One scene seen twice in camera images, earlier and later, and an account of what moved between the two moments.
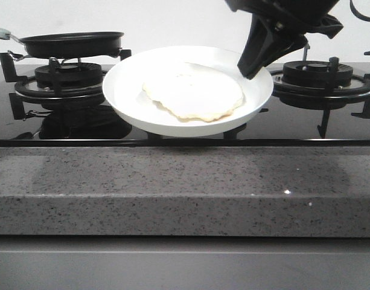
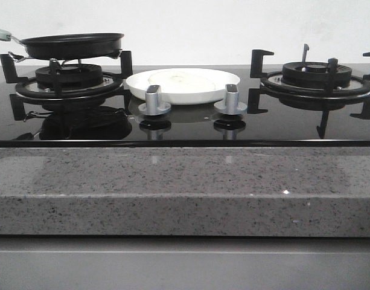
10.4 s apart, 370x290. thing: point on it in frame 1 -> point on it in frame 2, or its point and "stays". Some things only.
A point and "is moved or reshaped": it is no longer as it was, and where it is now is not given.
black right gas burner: [302, 84] stays
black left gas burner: [69, 84] stays
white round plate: [124, 95] -> [183, 86]
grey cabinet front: [52, 262] stays
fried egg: [198, 90] is moved or reshaped
